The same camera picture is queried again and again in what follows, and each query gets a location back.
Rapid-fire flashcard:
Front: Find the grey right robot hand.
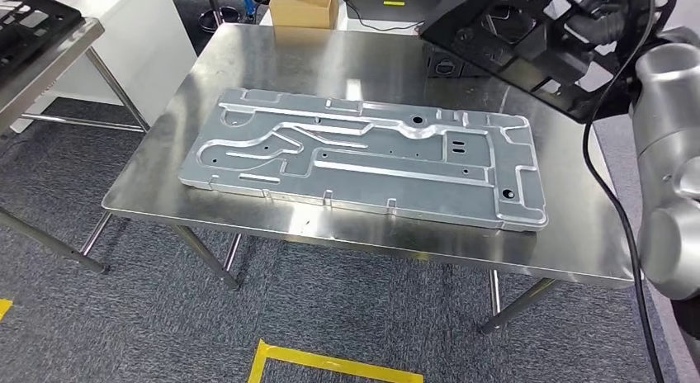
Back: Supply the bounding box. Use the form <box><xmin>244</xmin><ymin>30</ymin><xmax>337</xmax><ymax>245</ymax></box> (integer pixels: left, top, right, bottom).
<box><xmin>565</xmin><ymin>0</ymin><xmax>631</xmax><ymax>46</ymax></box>

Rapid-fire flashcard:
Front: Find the grey metal fixture plate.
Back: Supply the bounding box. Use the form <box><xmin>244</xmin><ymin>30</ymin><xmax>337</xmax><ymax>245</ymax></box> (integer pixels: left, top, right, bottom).
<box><xmin>178</xmin><ymin>87</ymin><xmax>550</xmax><ymax>232</ymax></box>

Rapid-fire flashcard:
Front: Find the white panel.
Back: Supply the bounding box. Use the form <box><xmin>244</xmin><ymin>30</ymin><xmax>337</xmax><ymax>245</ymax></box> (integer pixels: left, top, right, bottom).
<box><xmin>9</xmin><ymin>0</ymin><xmax>198</xmax><ymax>135</ymax></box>

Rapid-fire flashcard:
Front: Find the steel frame table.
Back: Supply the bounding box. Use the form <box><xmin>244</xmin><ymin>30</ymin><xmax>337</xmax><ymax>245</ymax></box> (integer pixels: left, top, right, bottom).
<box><xmin>0</xmin><ymin>17</ymin><xmax>151</xmax><ymax>275</ymax></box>

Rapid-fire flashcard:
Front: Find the brown cardboard box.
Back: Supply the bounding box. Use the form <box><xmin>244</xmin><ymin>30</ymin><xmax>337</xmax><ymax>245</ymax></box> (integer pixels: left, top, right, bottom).
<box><xmin>268</xmin><ymin>0</ymin><xmax>340</xmax><ymax>31</ymax></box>

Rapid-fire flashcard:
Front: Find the black plastic plate bracket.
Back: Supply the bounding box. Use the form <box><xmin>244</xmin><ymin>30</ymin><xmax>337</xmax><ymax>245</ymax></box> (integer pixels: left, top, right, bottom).
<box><xmin>419</xmin><ymin>0</ymin><xmax>657</xmax><ymax>125</ymax></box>
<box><xmin>0</xmin><ymin>0</ymin><xmax>86</xmax><ymax>70</ymax></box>

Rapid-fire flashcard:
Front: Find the thin black cable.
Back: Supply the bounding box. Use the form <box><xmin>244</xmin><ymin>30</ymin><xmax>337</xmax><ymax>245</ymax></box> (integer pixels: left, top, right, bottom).
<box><xmin>336</xmin><ymin>0</ymin><xmax>427</xmax><ymax>33</ymax></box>

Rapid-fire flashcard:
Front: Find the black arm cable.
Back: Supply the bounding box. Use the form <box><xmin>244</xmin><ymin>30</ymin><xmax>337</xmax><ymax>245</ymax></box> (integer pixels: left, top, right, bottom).
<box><xmin>581</xmin><ymin>0</ymin><xmax>666</xmax><ymax>383</ymax></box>

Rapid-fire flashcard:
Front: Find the stainless steel workbench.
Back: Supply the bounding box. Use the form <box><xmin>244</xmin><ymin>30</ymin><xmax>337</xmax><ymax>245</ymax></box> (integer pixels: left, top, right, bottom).
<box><xmin>101</xmin><ymin>21</ymin><xmax>638</xmax><ymax>338</ymax></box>

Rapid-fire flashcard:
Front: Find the grey case with yellow label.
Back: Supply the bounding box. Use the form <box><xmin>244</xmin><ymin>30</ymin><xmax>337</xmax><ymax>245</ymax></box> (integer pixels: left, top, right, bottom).
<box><xmin>344</xmin><ymin>0</ymin><xmax>451</xmax><ymax>23</ymax></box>

